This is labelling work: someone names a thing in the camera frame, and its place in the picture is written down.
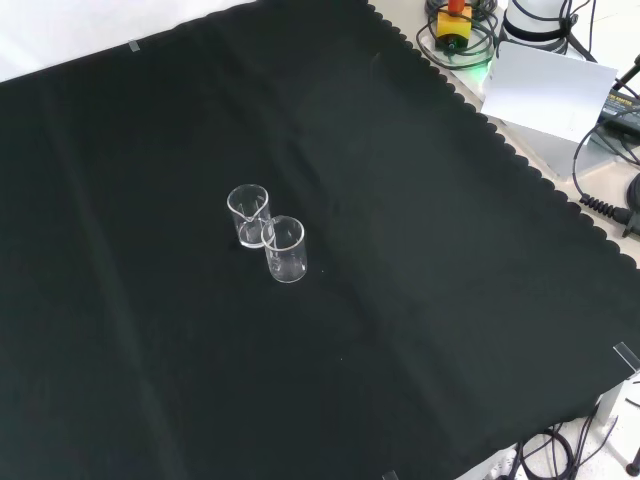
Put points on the grey metal bench frame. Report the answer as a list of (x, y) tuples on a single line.
[(617, 400)]

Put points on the black bench cloth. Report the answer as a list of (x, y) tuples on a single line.
[(150, 350)]

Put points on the yellow stop button box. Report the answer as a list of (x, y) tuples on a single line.
[(453, 29)]

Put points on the clear tape strip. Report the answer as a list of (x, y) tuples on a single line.
[(134, 46), (390, 475), (626, 356)]

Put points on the pale board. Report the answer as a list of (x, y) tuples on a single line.
[(545, 90)]

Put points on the grey metal base plate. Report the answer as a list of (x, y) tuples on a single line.
[(555, 150)]

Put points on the black power adapter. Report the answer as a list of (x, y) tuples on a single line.
[(620, 107)]

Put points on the clear glass beaker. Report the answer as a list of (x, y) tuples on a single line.
[(248, 235), (287, 267)]

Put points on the black tripod leg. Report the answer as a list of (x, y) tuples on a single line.
[(629, 72)]

